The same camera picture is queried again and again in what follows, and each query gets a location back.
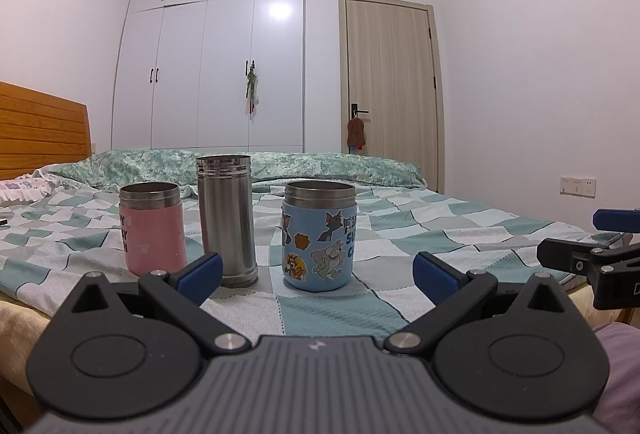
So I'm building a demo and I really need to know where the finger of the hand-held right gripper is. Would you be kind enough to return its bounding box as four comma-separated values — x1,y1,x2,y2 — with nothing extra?
592,208,640,251
536,237,603,275

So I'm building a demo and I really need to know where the green hanging ornament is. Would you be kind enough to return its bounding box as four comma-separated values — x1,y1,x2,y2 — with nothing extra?
243,65,261,115

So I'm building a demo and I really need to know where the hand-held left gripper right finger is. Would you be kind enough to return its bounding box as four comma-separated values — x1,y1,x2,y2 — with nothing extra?
384,251,582,356

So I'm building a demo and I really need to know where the blue cartoon sticker cup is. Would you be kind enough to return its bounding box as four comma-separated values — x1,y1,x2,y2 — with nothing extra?
280,180,357,292

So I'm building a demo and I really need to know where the light wooden door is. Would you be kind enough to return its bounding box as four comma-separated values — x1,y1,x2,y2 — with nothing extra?
337,0,446,195

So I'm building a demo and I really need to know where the tall plain steel cup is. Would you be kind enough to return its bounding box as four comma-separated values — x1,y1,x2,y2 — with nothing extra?
195,154,259,289

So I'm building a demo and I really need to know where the brown hanging cloth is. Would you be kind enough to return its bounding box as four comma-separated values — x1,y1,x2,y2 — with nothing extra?
347,116,368,151

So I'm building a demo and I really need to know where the person's purple clothing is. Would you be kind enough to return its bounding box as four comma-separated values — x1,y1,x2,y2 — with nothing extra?
591,321,640,434

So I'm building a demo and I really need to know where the wooden headboard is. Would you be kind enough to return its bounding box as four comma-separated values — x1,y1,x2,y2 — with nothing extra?
0,81,92,183

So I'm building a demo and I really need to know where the green floral quilt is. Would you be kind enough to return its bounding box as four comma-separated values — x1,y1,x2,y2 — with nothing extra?
49,149,429,195

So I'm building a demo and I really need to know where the white patterned cloth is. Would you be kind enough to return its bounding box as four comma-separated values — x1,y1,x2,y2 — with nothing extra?
0,175,60,209

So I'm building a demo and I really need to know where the white wardrobe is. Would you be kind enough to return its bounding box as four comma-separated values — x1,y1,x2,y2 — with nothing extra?
110,0,306,154

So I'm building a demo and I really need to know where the pink steel cup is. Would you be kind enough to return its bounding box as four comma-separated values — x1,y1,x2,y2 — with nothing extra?
118,182,188,277

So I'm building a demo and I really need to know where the yellow bed sheet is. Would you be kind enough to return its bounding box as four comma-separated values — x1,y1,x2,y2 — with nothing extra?
0,298,57,417

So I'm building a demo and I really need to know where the white wall socket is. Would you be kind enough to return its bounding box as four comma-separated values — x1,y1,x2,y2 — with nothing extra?
559,174,597,197

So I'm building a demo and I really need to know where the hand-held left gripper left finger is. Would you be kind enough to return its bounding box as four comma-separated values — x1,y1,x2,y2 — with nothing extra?
54,252,252,356

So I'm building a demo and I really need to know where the checkered green white blanket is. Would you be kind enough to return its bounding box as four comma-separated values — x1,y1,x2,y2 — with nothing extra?
0,183,622,347

